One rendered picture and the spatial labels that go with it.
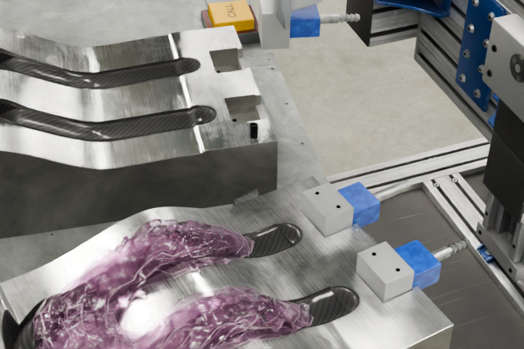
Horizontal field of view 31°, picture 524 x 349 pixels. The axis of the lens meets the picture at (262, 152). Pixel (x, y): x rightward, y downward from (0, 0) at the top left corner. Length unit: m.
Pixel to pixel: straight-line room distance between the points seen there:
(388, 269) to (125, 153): 0.34
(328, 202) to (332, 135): 1.52
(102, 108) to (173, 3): 0.41
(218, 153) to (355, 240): 0.19
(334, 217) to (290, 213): 0.06
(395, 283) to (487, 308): 0.92
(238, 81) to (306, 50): 1.70
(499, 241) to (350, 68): 1.16
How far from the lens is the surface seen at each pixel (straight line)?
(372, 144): 2.53
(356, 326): 0.94
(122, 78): 1.23
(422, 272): 0.98
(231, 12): 1.44
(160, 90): 1.19
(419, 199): 2.06
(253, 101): 1.17
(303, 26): 1.22
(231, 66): 1.27
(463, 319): 1.84
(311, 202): 1.03
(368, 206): 1.05
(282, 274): 0.98
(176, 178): 1.10
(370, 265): 0.96
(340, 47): 2.90
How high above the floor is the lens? 1.57
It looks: 39 degrees down
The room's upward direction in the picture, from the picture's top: straight up
